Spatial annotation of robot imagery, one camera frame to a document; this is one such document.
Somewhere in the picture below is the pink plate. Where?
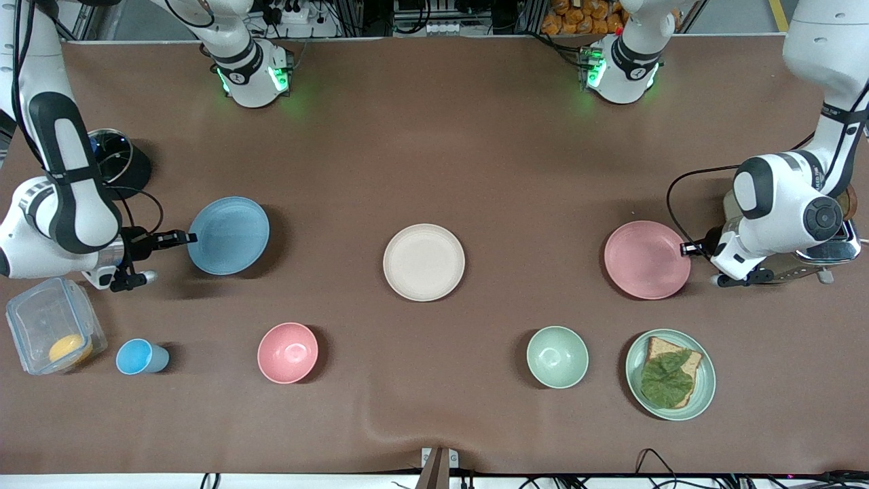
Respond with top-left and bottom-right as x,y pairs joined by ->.
604,221 -> 692,300

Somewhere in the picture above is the blue plate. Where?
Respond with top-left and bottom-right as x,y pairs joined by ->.
187,196 -> 271,276

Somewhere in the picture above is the glass lid with blue knob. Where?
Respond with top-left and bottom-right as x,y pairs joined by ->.
88,129 -> 133,185

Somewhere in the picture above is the brown bread slice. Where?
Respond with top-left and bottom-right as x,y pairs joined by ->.
644,336 -> 703,408

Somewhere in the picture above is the blue cup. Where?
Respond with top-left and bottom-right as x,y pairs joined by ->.
115,338 -> 170,376

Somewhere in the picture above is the clear plastic container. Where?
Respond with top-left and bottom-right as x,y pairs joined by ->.
5,276 -> 108,376

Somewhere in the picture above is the beige chrome toaster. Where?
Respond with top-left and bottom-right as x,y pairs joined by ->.
721,187 -> 863,285

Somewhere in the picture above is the orange round food piece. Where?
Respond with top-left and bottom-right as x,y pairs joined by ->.
49,333 -> 94,368

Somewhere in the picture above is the green plate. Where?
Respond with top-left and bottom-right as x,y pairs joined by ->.
625,329 -> 717,422

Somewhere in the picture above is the green lettuce leaf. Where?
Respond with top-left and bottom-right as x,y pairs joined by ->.
640,350 -> 695,410

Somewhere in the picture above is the pink bowl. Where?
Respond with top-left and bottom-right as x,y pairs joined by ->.
257,322 -> 320,385

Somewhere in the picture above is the green bowl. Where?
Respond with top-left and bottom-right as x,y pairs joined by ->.
526,326 -> 590,390

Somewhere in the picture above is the brown table cover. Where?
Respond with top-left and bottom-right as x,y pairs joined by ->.
0,37 -> 869,476

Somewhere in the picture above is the beige plate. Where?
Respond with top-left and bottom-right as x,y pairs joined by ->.
382,223 -> 466,302

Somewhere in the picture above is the white power strip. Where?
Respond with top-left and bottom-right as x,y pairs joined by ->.
261,0 -> 311,25

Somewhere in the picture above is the bag of orange snacks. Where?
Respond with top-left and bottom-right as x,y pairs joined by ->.
541,0 -> 629,37

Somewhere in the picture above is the metal table clamp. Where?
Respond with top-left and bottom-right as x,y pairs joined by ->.
421,447 -> 460,489

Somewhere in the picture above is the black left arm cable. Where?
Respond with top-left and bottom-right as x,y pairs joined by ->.
667,81 -> 869,249

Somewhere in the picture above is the black saucepan with blue handle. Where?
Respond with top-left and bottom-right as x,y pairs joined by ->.
88,129 -> 153,201

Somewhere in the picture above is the black looped floor cable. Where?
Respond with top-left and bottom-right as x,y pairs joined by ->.
635,448 -> 681,489

